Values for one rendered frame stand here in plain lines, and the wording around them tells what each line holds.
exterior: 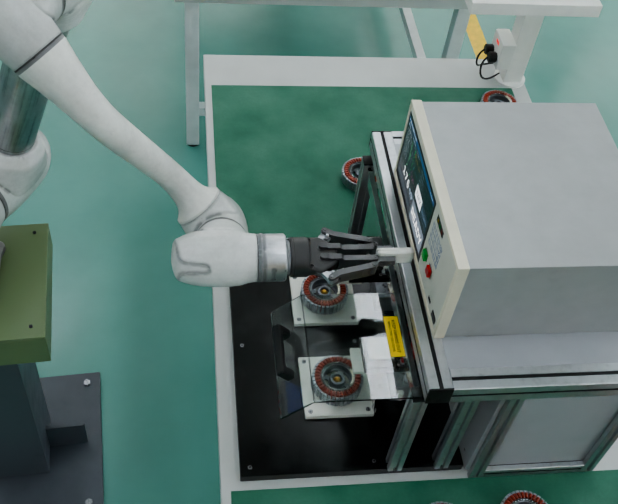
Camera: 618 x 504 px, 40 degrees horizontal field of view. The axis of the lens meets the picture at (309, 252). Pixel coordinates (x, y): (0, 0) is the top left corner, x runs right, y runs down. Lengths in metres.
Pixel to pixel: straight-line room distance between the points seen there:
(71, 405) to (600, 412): 1.63
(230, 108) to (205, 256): 1.07
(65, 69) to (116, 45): 2.59
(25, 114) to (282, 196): 0.78
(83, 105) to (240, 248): 0.36
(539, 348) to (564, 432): 0.24
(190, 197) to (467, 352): 0.60
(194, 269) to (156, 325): 1.41
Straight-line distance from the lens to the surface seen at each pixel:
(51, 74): 1.45
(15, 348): 1.95
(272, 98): 2.58
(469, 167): 1.63
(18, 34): 1.43
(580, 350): 1.68
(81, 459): 2.68
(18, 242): 2.10
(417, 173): 1.69
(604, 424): 1.84
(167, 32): 4.11
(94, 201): 3.32
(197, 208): 1.65
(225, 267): 1.52
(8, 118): 1.83
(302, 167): 2.37
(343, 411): 1.87
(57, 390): 2.81
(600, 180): 1.70
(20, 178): 1.94
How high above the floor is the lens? 2.39
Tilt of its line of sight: 49 degrees down
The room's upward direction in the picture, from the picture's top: 9 degrees clockwise
